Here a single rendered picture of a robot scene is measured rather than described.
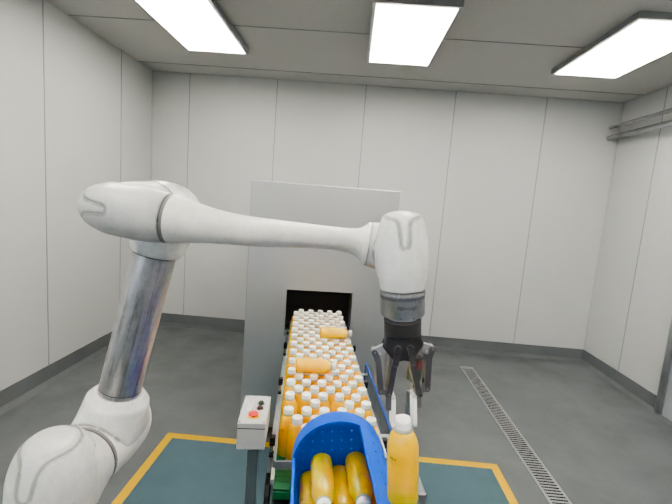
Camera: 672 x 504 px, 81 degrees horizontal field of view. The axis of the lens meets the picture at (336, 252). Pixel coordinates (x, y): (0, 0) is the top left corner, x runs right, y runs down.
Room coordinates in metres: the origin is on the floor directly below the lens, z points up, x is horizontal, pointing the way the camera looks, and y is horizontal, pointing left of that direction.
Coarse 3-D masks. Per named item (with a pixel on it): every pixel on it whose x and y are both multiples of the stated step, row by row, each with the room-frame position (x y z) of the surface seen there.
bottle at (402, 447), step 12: (396, 432) 0.78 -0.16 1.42; (408, 432) 0.77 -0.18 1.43; (396, 444) 0.76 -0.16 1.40; (408, 444) 0.76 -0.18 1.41; (396, 456) 0.76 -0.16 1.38; (408, 456) 0.76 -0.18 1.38; (396, 468) 0.76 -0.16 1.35; (408, 468) 0.76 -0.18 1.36; (396, 480) 0.76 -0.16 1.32; (408, 480) 0.76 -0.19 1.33; (396, 492) 0.76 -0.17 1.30; (408, 492) 0.76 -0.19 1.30
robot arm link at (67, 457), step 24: (48, 432) 0.78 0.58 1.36; (72, 432) 0.79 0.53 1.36; (24, 456) 0.72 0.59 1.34; (48, 456) 0.73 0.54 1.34; (72, 456) 0.75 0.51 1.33; (96, 456) 0.80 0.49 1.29; (24, 480) 0.70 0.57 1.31; (48, 480) 0.71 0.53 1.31; (72, 480) 0.73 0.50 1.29; (96, 480) 0.79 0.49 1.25
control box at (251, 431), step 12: (252, 396) 1.48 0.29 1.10; (264, 396) 1.49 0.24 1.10; (252, 408) 1.39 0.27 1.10; (264, 408) 1.40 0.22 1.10; (240, 420) 1.31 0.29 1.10; (252, 420) 1.31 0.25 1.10; (264, 420) 1.32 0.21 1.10; (240, 432) 1.29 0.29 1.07; (252, 432) 1.29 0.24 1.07; (264, 432) 1.30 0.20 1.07; (240, 444) 1.29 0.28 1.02; (252, 444) 1.29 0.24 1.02; (264, 444) 1.30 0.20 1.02
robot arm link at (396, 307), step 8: (384, 296) 0.76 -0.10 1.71; (392, 296) 0.74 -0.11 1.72; (400, 296) 0.74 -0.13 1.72; (408, 296) 0.74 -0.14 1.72; (416, 296) 0.74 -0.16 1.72; (424, 296) 0.76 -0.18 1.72; (384, 304) 0.76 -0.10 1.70; (392, 304) 0.74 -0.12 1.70; (400, 304) 0.74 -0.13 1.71; (408, 304) 0.74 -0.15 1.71; (416, 304) 0.74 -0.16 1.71; (424, 304) 0.76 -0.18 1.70; (384, 312) 0.76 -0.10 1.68; (392, 312) 0.75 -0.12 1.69; (400, 312) 0.74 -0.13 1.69; (408, 312) 0.74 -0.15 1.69; (416, 312) 0.74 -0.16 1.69; (424, 312) 0.76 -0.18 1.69; (392, 320) 0.76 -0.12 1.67; (400, 320) 0.74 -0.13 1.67; (408, 320) 0.74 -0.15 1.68
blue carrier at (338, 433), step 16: (320, 416) 1.17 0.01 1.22; (336, 416) 1.15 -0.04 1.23; (352, 416) 1.16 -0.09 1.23; (304, 432) 1.13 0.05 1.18; (320, 432) 1.17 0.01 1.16; (336, 432) 1.17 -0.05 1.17; (352, 432) 1.18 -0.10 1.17; (368, 432) 1.12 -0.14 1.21; (304, 448) 1.17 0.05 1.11; (320, 448) 1.17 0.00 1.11; (336, 448) 1.17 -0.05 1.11; (352, 448) 1.18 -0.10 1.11; (368, 448) 1.02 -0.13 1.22; (304, 464) 1.17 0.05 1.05; (336, 464) 1.18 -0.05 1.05; (368, 464) 0.95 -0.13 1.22; (384, 464) 1.01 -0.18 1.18; (384, 480) 0.92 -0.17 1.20; (384, 496) 0.85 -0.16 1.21
